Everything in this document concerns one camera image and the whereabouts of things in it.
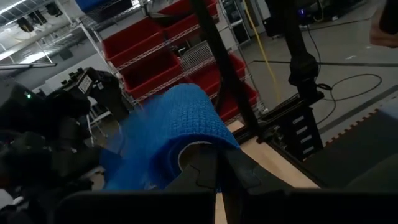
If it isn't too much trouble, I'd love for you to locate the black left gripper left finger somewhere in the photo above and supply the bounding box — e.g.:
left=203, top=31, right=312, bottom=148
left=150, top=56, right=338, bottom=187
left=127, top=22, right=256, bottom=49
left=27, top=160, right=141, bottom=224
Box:
left=164, top=144, right=218, bottom=192

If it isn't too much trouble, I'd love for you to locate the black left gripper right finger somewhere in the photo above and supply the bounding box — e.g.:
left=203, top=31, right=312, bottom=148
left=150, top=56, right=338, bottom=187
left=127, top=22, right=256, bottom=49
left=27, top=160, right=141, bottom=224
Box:
left=218, top=146, right=295, bottom=195

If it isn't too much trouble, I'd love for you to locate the blue elastic bandage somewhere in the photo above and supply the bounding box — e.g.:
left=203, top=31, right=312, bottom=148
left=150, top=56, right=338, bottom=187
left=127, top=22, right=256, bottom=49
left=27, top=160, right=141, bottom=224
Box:
left=99, top=83, right=240, bottom=192

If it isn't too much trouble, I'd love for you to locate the black slotted box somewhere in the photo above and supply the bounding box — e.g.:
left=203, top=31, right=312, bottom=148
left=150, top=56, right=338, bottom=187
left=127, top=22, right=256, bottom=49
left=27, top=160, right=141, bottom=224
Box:
left=270, top=105, right=324, bottom=161

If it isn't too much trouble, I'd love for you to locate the red storage bin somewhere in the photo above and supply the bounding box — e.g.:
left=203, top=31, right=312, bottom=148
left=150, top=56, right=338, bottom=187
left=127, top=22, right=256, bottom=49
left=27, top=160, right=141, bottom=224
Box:
left=186, top=52, right=246, bottom=94
left=158, top=0, right=218, bottom=41
left=101, top=17, right=165, bottom=68
left=119, top=49, right=184, bottom=100
left=214, top=82, right=259, bottom=122

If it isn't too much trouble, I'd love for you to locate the blue storage bin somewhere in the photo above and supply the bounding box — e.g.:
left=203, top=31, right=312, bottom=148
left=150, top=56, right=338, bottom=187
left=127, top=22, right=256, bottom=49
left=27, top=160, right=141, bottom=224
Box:
left=74, top=0, right=109, bottom=13

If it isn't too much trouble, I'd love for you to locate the person's leg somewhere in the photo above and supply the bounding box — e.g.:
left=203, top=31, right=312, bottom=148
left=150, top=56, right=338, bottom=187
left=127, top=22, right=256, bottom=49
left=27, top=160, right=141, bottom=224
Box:
left=369, top=0, right=398, bottom=48

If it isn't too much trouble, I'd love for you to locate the metal wire shelf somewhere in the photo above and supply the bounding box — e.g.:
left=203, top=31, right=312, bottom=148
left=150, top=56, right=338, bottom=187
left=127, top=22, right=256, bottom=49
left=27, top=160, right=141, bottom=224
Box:
left=77, top=0, right=268, bottom=125

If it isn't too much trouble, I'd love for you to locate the yellow cable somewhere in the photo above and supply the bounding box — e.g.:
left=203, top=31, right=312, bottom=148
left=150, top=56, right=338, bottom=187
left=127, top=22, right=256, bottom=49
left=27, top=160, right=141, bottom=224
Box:
left=242, top=0, right=282, bottom=103

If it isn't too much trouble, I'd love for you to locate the black looped floor cable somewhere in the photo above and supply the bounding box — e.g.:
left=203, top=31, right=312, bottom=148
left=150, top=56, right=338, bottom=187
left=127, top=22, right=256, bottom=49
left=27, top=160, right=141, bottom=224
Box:
left=317, top=73, right=383, bottom=125

